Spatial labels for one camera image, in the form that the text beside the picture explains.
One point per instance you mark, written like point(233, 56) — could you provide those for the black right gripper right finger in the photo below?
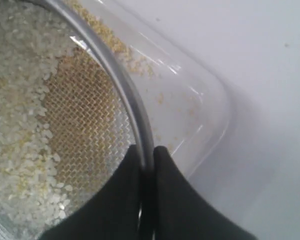
point(182, 213)

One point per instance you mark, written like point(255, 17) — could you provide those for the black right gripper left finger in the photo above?
point(112, 213)

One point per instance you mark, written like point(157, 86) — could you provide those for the yellow grain powder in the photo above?
point(172, 106)

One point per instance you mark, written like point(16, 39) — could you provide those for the white plastic tray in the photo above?
point(215, 103)

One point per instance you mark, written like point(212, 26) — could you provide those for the round steel sieve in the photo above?
point(90, 126)

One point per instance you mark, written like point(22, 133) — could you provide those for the white rice grains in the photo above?
point(32, 40)

